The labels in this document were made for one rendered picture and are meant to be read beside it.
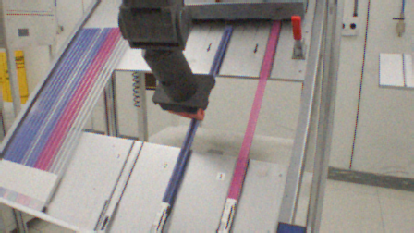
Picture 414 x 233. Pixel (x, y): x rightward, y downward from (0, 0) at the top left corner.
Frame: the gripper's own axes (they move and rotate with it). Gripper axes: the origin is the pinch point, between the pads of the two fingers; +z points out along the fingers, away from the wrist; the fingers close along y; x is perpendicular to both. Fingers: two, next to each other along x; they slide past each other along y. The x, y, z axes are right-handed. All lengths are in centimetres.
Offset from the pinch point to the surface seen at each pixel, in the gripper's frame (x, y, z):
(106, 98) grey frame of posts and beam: -17, 51, 28
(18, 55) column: -114, 294, 125
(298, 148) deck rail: 4.3, -20.0, -0.8
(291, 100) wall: -102, 7, 148
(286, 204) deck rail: 14.1, -19.8, -0.9
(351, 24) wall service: -138, -30, 105
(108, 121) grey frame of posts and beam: -12, 51, 34
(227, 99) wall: -99, 56, 151
